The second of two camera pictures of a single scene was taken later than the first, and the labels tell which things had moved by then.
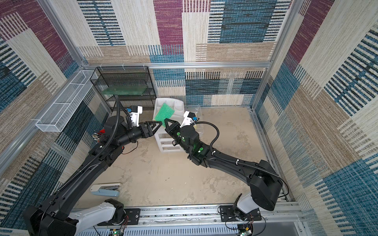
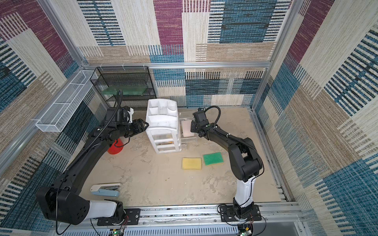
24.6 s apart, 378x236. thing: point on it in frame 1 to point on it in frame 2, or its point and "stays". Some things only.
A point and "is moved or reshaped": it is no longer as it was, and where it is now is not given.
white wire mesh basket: x=55 y=117 stays
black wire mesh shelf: x=124 y=87 stays
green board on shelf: x=124 y=90 stays
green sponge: x=165 y=111 is moved or reshaped
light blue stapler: x=111 y=190 stays
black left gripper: x=149 y=132 to x=140 y=127
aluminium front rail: x=207 y=221 stays
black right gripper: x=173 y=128 to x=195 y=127
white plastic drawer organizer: x=164 y=139 is moved or reshaped
